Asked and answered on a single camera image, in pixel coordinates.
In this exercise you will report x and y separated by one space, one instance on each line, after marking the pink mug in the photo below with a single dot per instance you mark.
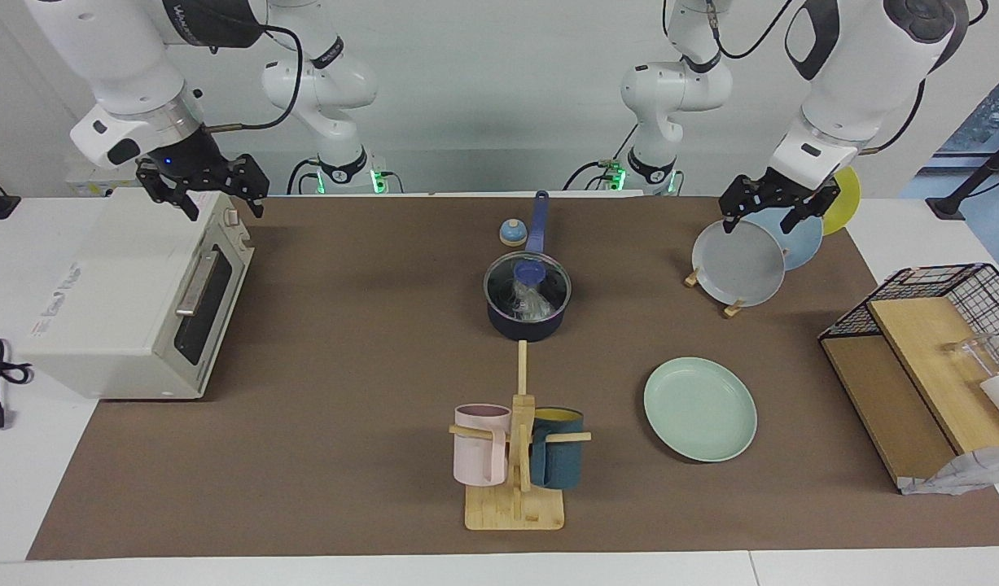
476 460

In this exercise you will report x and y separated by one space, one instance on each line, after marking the clear glass cup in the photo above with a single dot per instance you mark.
971 354

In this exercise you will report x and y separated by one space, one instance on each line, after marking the white toaster oven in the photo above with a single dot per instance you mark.
100 285

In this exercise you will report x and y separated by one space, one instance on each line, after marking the light blue plate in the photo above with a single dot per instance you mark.
802 244

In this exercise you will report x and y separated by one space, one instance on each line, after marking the glass lid blue knob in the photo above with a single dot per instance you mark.
530 273

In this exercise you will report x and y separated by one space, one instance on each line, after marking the dark teal mug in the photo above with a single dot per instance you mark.
560 460

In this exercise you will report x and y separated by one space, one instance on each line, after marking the light green plate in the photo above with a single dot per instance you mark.
698 407

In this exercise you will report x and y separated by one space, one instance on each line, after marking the white vermicelli bundle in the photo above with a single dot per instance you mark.
534 305

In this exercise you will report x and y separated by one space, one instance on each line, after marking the white power strip box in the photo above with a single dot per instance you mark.
88 185

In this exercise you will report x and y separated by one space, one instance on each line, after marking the brown base panel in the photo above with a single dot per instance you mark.
890 407

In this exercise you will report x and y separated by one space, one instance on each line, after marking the white grid-patterned bag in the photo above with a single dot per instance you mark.
963 472

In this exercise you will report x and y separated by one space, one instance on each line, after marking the wooden plate rack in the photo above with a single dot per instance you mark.
733 309

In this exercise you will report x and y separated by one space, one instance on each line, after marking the light wooden board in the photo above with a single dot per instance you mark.
931 358

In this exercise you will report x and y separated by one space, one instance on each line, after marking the grey plate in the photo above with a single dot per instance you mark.
735 264

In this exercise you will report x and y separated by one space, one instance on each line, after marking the wooden mug tree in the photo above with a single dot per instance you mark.
515 513

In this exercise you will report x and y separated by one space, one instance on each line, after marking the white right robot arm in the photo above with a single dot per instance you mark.
124 49

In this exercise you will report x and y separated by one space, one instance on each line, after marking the black angled stand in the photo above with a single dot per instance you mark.
975 175

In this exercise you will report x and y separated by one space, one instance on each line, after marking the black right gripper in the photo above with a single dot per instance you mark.
194 159

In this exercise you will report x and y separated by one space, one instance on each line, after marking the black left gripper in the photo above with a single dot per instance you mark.
780 195

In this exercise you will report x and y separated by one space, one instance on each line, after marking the yellow plate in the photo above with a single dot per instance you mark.
847 199

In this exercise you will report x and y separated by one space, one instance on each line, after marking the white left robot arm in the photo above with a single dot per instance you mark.
857 73

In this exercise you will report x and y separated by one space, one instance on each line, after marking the brown table mat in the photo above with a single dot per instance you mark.
344 448

